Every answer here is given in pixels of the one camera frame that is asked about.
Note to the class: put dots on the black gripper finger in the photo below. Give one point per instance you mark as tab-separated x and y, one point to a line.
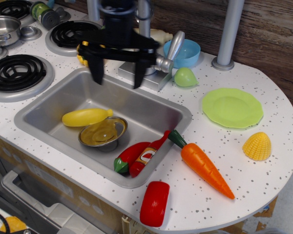
96	66
140	69

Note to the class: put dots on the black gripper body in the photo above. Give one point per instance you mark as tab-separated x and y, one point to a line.
117	40

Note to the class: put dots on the orange toy carrot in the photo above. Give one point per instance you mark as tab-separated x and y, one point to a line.
201	164

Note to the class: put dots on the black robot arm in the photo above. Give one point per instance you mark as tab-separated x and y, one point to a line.
111	6

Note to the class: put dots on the light green plastic plate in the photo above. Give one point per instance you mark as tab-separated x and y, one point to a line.
232	108

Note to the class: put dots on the yellow toy bell pepper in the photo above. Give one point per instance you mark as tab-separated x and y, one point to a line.
82	59

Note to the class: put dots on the silver toy faucet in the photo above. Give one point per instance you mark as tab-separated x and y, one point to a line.
159	74

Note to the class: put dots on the cream toy bottle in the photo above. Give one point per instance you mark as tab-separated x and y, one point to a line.
157	35

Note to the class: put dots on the grey left support pole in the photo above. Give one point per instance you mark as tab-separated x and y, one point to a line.
93	10

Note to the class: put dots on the grey support pole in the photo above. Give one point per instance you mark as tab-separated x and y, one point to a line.
223	61
93	10

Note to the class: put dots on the rear right black burner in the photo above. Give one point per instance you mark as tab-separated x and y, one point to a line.
63	35

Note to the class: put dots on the black burner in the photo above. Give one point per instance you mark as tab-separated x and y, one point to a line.
20	72
63	35
15	8

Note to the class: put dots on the light green toy pear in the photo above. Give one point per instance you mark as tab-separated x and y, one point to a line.
184	77

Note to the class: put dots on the silver toy sink basin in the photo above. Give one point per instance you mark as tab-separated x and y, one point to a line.
148	117

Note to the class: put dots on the blue plastic bowl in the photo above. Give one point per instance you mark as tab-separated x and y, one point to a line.
188	55

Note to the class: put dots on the yellow toy squash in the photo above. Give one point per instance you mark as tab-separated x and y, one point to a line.
85	117

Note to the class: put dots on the green toy can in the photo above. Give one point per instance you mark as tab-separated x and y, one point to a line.
44	15

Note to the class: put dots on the metal pot lid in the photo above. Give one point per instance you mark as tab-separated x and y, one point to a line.
103	133

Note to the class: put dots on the silver stove knob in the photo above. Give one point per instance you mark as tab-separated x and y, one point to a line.
29	33

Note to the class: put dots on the front left black burner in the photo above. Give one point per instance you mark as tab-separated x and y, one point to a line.
20	72

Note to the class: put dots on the grey right support pole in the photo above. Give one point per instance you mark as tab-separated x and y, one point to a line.
223	61

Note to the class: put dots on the red toy ketchup bottle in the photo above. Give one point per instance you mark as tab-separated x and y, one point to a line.
146	155

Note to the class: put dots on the rear left black burner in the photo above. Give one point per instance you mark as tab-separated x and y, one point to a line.
15	8

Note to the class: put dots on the small steel pot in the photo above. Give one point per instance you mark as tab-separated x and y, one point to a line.
10	30

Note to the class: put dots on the red toy chili pepper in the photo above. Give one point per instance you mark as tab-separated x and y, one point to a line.
124	161

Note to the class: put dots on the red toy cheese wheel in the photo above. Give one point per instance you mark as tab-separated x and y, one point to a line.
154	204

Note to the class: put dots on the yellow toy corn piece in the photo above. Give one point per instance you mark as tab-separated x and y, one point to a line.
258	146

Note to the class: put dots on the yellow toy below counter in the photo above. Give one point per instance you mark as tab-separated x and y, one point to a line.
15	224

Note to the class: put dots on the grey oven door handle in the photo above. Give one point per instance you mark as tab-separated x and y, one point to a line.
33	199

